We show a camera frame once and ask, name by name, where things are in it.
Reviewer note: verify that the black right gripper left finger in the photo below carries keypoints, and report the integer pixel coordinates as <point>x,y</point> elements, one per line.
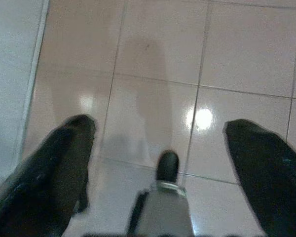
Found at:
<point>47,172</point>

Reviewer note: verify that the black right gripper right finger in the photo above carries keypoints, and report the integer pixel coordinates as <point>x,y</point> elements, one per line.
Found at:
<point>269,168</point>

